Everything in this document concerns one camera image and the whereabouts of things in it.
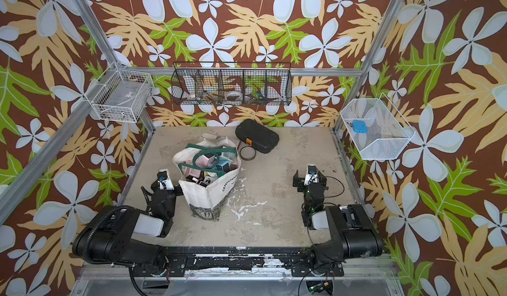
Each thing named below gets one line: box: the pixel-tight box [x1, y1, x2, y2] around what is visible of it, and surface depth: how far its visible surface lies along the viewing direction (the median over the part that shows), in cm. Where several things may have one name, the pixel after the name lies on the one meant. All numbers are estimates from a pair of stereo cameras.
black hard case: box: [235, 118, 280, 154], surface depth 112 cm
